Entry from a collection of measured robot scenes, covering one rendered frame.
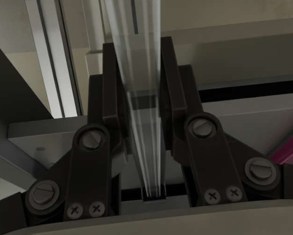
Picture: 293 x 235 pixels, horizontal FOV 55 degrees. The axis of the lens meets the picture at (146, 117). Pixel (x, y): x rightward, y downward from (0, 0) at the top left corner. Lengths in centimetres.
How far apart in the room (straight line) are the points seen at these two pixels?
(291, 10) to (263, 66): 267
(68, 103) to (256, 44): 36
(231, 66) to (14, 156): 46
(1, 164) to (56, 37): 26
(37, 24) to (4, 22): 354
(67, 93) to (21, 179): 23
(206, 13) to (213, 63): 260
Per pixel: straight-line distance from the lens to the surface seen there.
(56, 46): 42
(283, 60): 61
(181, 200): 31
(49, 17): 41
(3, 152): 18
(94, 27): 54
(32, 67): 388
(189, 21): 316
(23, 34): 384
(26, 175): 21
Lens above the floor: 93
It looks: 21 degrees up
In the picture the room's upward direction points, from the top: 174 degrees clockwise
